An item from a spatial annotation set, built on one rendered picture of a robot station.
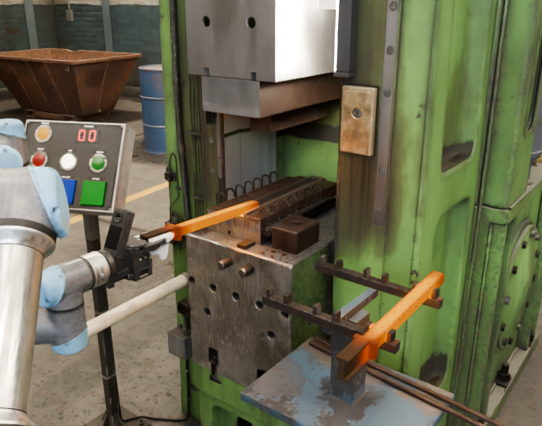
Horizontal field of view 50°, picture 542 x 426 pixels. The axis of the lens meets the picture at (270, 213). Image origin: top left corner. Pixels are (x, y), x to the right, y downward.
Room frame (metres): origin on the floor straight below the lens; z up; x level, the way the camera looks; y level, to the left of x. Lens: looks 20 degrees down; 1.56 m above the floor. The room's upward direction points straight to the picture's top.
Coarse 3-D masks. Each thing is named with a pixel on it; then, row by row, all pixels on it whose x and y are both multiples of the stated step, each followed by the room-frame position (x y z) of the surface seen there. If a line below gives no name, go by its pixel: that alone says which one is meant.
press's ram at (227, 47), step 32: (192, 0) 1.63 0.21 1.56; (224, 0) 1.56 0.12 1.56; (256, 0) 1.50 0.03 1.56; (288, 0) 1.51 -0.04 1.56; (320, 0) 1.61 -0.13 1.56; (192, 32) 1.63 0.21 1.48; (224, 32) 1.56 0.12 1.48; (256, 32) 1.50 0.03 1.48; (288, 32) 1.51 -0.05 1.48; (320, 32) 1.63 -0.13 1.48; (192, 64) 1.63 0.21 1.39; (224, 64) 1.56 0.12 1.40; (256, 64) 1.50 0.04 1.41; (288, 64) 1.51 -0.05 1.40; (320, 64) 1.63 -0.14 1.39
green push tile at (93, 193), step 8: (88, 184) 1.69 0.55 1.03; (96, 184) 1.68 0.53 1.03; (104, 184) 1.68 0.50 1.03; (88, 192) 1.67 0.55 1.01; (96, 192) 1.67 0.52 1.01; (104, 192) 1.67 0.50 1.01; (80, 200) 1.66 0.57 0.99; (88, 200) 1.66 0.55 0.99; (96, 200) 1.66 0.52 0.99; (104, 200) 1.66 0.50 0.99
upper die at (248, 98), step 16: (208, 80) 1.60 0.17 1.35; (224, 80) 1.56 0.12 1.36; (240, 80) 1.53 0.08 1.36; (288, 80) 1.60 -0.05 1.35; (304, 80) 1.66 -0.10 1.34; (320, 80) 1.73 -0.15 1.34; (336, 80) 1.80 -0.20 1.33; (208, 96) 1.60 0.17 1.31; (224, 96) 1.57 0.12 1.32; (240, 96) 1.53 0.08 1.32; (256, 96) 1.50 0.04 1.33; (272, 96) 1.54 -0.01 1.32; (288, 96) 1.60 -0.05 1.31; (304, 96) 1.66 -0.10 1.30; (320, 96) 1.73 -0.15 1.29; (336, 96) 1.80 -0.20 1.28; (224, 112) 1.57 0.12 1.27; (240, 112) 1.53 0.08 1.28; (256, 112) 1.50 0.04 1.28; (272, 112) 1.54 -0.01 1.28
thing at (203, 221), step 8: (232, 208) 1.52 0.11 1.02; (240, 208) 1.53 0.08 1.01; (248, 208) 1.55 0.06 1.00; (200, 216) 1.43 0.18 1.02; (208, 216) 1.44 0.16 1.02; (216, 216) 1.45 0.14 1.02; (224, 216) 1.47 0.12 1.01; (232, 216) 1.50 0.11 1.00; (168, 224) 1.35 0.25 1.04; (176, 224) 1.36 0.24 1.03; (184, 224) 1.37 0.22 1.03; (192, 224) 1.37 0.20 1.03; (200, 224) 1.40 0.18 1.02; (208, 224) 1.42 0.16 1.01; (152, 232) 1.28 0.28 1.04; (160, 232) 1.29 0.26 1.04; (176, 232) 1.32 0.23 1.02; (184, 232) 1.35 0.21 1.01
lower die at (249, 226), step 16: (256, 192) 1.77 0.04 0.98; (272, 192) 1.71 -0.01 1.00; (336, 192) 1.82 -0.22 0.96; (208, 208) 1.62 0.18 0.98; (224, 208) 1.59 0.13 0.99; (256, 208) 1.56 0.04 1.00; (272, 208) 1.58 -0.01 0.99; (224, 224) 1.57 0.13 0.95; (240, 224) 1.54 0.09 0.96; (256, 224) 1.50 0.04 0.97; (256, 240) 1.50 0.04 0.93
